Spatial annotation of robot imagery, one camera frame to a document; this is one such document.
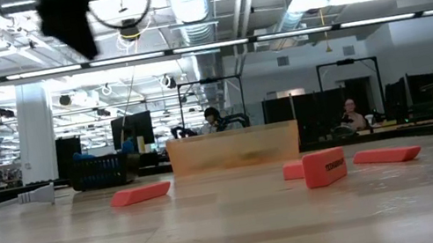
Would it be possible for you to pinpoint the black desk equipment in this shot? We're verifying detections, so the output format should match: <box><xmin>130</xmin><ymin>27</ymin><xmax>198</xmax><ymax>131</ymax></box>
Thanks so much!
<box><xmin>382</xmin><ymin>70</ymin><xmax>433</xmax><ymax>128</ymax></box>

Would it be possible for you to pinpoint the black rig frame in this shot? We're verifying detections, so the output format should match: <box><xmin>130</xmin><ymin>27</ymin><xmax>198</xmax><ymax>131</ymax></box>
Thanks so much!
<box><xmin>314</xmin><ymin>53</ymin><xmax>388</xmax><ymax>121</ymax></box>
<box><xmin>175</xmin><ymin>73</ymin><xmax>251</xmax><ymax>139</ymax></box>

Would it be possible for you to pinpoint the orange translucent plastic bin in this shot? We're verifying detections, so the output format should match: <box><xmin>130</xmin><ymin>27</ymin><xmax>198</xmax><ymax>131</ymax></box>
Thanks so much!
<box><xmin>165</xmin><ymin>117</ymin><xmax>305</xmax><ymax>182</ymax></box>

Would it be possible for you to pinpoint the orange rubber eraser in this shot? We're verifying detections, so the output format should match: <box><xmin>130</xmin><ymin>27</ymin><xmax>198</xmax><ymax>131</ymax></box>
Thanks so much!
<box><xmin>280</xmin><ymin>159</ymin><xmax>307</xmax><ymax>183</ymax></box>
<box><xmin>300</xmin><ymin>144</ymin><xmax>350</xmax><ymax>190</ymax></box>
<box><xmin>351</xmin><ymin>140</ymin><xmax>424</xmax><ymax>172</ymax></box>
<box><xmin>107</xmin><ymin>179</ymin><xmax>174</xmax><ymax>210</ymax></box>

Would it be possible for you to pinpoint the black monitor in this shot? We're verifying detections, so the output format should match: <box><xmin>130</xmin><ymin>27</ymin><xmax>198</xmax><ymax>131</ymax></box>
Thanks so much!
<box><xmin>108</xmin><ymin>109</ymin><xmax>157</xmax><ymax>151</ymax></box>

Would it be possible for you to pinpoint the yellow hanging cord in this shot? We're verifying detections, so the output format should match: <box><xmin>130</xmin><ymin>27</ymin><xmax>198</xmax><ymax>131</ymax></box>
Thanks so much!
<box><xmin>317</xmin><ymin>8</ymin><xmax>333</xmax><ymax>54</ymax></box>

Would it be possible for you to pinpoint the white USB cable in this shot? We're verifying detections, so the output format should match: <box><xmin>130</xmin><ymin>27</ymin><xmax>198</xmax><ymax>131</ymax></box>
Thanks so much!
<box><xmin>0</xmin><ymin>182</ymin><xmax>58</xmax><ymax>217</ymax></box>

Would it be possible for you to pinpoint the ribbed round air duct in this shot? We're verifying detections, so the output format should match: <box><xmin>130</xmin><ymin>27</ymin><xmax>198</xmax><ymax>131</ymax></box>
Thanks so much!
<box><xmin>164</xmin><ymin>0</ymin><xmax>237</xmax><ymax>117</ymax></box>

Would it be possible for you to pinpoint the white pillar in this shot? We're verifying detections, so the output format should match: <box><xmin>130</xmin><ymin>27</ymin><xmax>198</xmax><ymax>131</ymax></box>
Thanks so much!
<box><xmin>5</xmin><ymin>79</ymin><xmax>65</xmax><ymax>187</ymax></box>

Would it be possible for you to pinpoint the person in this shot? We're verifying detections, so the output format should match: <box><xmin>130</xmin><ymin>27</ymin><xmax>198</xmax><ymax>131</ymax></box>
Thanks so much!
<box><xmin>195</xmin><ymin>104</ymin><xmax>231</xmax><ymax>136</ymax></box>
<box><xmin>336</xmin><ymin>96</ymin><xmax>369</xmax><ymax>134</ymax></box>

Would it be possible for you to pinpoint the long horizontal light bar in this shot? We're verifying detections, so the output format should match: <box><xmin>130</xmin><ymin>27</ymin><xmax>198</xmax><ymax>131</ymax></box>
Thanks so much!
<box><xmin>0</xmin><ymin>0</ymin><xmax>433</xmax><ymax>92</ymax></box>

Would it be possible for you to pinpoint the black cabinet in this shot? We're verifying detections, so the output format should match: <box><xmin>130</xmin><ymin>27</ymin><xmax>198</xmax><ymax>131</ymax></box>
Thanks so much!
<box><xmin>52</xmin><ymin>134</ymin><xmax>87</xmax><ymax>181</ymax></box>

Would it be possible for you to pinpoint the black partition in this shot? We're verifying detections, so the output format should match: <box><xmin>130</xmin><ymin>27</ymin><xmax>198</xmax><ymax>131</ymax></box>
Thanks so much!
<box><xmin>261</xmin><ymin>78</ymin><xmax>389</xmax><ymax>151</ymax></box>

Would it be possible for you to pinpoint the black ceiling camera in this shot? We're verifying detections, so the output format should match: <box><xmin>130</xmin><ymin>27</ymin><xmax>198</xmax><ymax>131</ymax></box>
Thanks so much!
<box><xmin>116</xmin><ymin>17</ymin><xmax>143</xmax><ymax>44</ymax></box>

